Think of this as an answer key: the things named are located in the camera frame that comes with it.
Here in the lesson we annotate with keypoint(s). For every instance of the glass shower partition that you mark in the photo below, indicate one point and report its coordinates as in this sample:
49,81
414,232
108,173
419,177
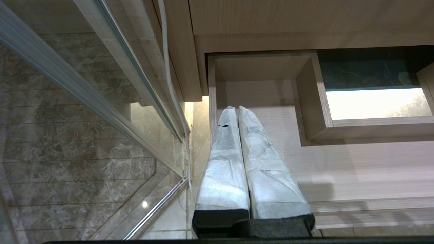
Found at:
67,135

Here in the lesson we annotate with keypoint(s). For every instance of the chrome floor rail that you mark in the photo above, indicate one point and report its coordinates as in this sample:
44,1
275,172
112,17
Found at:
156,210

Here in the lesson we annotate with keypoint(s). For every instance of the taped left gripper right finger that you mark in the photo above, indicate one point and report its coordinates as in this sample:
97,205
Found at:
271,183

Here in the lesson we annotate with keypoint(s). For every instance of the fixed wooden cabinet front panel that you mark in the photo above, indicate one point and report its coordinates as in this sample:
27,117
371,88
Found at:
305,17

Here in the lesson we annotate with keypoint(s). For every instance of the wooden cabinet side panel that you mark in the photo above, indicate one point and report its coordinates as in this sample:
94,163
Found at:
183,51

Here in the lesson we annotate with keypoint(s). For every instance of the wooden vanity drawer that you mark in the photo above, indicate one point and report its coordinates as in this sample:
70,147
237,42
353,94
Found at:
356,169

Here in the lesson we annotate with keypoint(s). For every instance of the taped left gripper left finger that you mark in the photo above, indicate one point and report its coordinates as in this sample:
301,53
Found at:
223,176

